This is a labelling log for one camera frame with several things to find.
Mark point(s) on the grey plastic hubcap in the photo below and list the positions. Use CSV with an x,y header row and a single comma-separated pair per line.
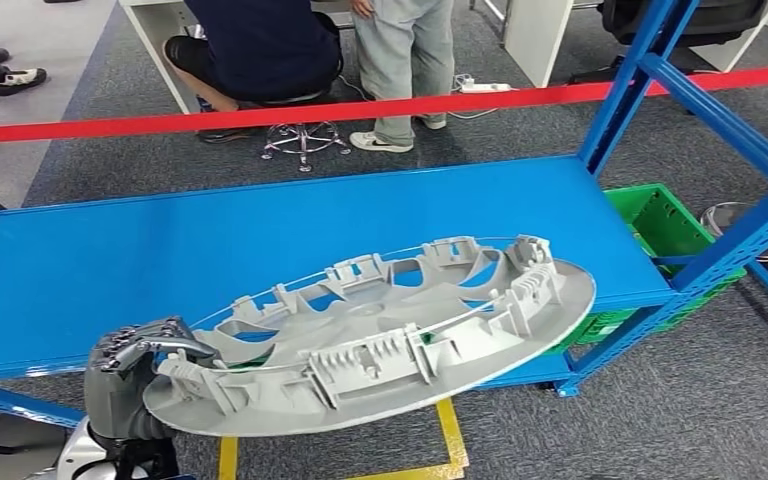
x,y
543,324

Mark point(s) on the red barrier belt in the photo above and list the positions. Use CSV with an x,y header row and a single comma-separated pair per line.
x,y
225,119

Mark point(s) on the white power strip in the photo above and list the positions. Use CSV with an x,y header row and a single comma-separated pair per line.
x,y
486,87

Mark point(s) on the chrome stanchion base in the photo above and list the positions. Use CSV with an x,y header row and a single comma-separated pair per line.
x,y
722,218

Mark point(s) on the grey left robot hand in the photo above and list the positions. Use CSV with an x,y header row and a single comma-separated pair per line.
x,y
112,391

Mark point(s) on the black office chair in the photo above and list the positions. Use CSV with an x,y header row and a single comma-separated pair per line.
x,y
689,20

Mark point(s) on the chrome stool base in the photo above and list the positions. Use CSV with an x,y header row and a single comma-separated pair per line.
x,y
304,136

